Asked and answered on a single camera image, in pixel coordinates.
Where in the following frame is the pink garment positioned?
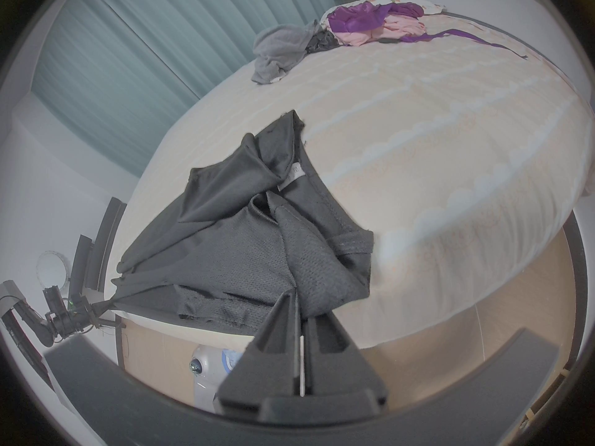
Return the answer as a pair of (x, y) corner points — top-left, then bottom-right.
(335, 12), (426, 47)

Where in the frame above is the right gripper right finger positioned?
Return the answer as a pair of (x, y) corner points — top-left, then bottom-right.
(303, 312), (389, 409)

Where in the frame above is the bed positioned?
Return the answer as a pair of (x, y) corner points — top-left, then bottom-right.
(103, 0), (595, 370)

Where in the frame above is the blue-green curtain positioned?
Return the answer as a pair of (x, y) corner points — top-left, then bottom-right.
(84, 0), (354, 98)
(30, 0), (201, 177)

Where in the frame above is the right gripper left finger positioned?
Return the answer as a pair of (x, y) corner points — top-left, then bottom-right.
(215, 290), (299, 413)

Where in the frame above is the purple satin garment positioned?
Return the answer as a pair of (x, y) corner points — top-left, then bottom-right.
(328, 2), (528, 59)

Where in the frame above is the white printed pillow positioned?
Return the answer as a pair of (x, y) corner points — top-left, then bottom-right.
(372, 0), (447, 15)

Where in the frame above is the black glossy garment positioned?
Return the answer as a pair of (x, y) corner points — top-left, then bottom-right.
(307, 28), (337, 55)

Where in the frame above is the black T-shirt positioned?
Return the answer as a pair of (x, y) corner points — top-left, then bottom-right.
(109, 110), (375, 338)

